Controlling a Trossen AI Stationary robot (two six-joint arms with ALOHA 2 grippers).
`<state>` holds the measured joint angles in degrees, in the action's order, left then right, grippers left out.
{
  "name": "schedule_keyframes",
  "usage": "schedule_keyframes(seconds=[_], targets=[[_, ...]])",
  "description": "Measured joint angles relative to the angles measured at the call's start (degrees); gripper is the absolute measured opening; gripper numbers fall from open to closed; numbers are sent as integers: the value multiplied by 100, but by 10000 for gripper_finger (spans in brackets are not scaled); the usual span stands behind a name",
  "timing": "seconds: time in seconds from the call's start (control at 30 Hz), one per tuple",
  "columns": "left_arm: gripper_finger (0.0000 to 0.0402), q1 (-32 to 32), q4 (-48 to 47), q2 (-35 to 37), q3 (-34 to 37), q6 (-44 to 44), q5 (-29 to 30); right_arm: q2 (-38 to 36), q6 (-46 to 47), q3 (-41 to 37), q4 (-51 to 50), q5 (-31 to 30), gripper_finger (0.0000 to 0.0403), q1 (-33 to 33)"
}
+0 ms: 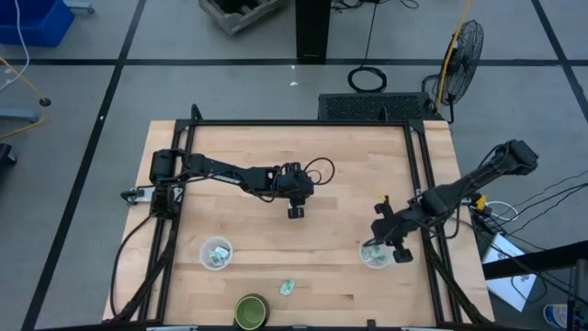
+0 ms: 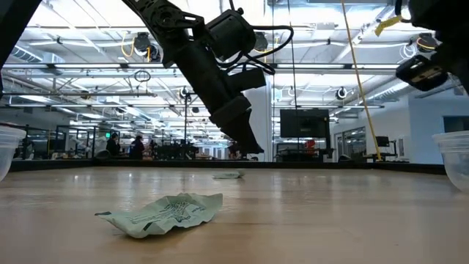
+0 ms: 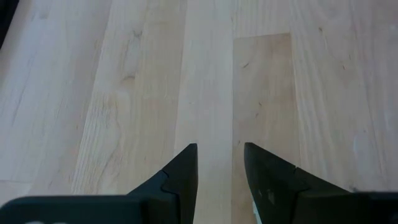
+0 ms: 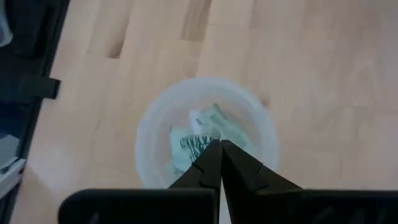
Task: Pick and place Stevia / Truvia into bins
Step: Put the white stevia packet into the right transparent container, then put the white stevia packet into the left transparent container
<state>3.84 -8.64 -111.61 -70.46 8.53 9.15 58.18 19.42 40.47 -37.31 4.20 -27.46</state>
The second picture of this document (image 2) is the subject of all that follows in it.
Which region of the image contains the black framed glass enclosure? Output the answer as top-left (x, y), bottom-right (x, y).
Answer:
top-left (54, 125), bottom-right (122, 159)

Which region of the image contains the black monitor screen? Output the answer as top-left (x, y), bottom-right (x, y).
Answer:
top-left (279, 109), bottom-right (331, 139)

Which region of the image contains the black hanging cable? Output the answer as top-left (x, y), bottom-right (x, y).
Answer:
top-left (287, 0), bottom-right (298, 110)

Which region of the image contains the black ceiling cord reel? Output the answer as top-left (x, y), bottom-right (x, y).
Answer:
top-left (133, 32), bottom-right (162, 63)
top-left (255, 32), bottom-right (270, 53)

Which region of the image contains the white building column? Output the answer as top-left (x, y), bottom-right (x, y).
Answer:
top-left (248, 78), bottom-right (274, 163)

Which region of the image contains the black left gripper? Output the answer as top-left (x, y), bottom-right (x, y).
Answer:
top-left (207, 95), bottom-right (265, 155)

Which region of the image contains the black aluminium table frame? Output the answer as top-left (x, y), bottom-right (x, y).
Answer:
top-left (9, 157), bottom-right (446, 175)

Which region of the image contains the long ceiling light rail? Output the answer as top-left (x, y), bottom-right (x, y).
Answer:
top-left (0, 62), bottom-right (400, 71)
top-left (7, 103), bottom-right (385, 110)

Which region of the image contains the yellow hanging cable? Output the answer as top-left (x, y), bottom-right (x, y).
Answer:
top-left (339, 0), bottom-right (383, 162)

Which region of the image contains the clear plastic cup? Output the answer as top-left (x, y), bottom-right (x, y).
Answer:
top-left (432, 131), bottom-right (469, 194)
top-left (0, 125), bottom-right (27, 183)

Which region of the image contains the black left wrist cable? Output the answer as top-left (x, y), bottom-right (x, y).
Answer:
top-left (234, 24), bottom-right (295, 76)

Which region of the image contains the coiled black ceiling cable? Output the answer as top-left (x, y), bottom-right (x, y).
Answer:
top-left (133, 70), bottom-right (152, 84)

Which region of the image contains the dark wall screen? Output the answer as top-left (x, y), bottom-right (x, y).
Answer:
top-left (443, 116), bottom-right (469, 130)

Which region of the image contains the dark bench under monitor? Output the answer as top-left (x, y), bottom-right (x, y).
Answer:
top-left (274, 142), bottom-right (335, 163)

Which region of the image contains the yellow cable tag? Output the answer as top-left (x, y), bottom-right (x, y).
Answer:
top-left (374, 14), bottom-right (404, 37)

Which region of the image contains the thin black vertical pole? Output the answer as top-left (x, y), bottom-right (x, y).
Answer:
top-left (271, 0), bottom-right (276, 162)

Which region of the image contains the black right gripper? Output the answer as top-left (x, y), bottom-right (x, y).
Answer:
top-left (395, 54), bottom-right (448, 92)

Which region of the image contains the black gantry frame stand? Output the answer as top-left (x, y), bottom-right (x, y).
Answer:
top-left (184, 91), bottom-right (221, 161)

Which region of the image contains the green white sweetener packet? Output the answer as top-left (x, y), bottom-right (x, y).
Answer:
top-left (212, 170), bottom-right (245, 180)
top-left (94, 193), bottom-right (224, 239)

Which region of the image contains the person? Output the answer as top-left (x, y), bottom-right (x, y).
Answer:
top-left (130, 135), bottom-right (146, 161)
top-left (106, 132), bottom-right (122, 157)

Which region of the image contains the cord reel with orange cable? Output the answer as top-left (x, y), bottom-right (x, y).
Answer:
top-left (416, 32), bottom-right (439, 52)

